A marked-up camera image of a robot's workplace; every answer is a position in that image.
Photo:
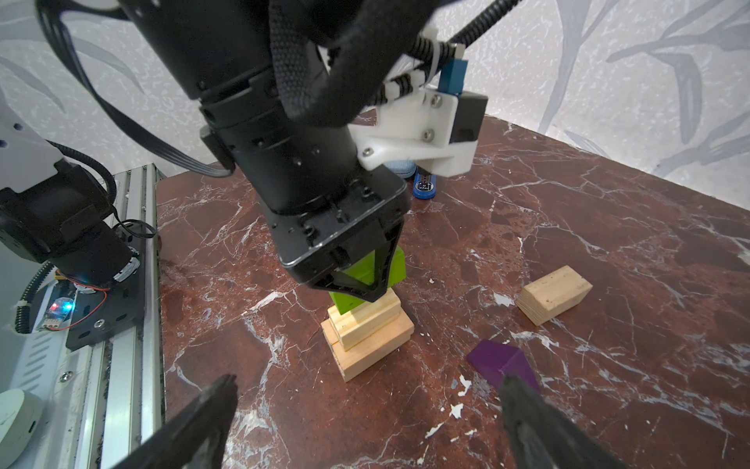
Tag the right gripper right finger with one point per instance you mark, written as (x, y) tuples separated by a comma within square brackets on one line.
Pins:
[(542, 437)]

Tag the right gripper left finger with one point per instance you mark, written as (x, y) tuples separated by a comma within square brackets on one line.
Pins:
[(197, 436)]

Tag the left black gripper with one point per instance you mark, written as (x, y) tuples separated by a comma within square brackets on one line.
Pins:
[(317, 247)]

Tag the green block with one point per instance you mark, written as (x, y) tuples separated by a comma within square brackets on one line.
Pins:
[(364, 271)]

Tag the purple block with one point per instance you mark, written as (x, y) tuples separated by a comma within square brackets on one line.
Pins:
[(495, 361)]

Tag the wood block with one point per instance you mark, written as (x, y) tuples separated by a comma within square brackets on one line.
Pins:
[(374, 348), (552, 295), (364, 320)]

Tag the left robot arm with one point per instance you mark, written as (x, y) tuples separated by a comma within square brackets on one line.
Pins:
[(279, 84)]

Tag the light blue oval case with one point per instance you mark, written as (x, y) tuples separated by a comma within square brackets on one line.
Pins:
[(404, 169)]

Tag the blue black tool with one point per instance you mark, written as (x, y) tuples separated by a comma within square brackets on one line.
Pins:
[(424, 186)]

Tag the pale green round disc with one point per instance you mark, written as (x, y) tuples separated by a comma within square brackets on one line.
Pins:
[(20, 412)]

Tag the aluminium front rail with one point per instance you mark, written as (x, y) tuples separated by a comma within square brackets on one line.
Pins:
[(100, 383)]

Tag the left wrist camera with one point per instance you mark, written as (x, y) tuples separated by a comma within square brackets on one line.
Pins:
[(438, 129)]

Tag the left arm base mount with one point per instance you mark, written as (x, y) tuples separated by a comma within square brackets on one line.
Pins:
[(87, 316)]

